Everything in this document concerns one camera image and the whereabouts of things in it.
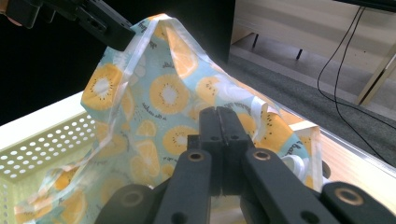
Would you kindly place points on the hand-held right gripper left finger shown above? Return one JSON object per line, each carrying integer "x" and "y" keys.
{"x": 210, "y": 130}

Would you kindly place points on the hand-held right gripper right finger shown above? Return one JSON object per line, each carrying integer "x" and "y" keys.
{"x": 233, "y": 130}

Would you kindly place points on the fruit print plastic bag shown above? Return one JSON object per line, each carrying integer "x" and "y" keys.
{"x": 168, "y": 93}

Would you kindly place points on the cream perforated plastic basket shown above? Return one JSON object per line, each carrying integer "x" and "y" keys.
{"x": 37, "y": 152}

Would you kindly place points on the pale cabinet with black legs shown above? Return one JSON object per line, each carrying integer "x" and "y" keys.
{"x": 311, "y": 28}

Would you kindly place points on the pale wooden furniture leg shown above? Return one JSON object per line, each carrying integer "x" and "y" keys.
{"x": 376, "y": 74}

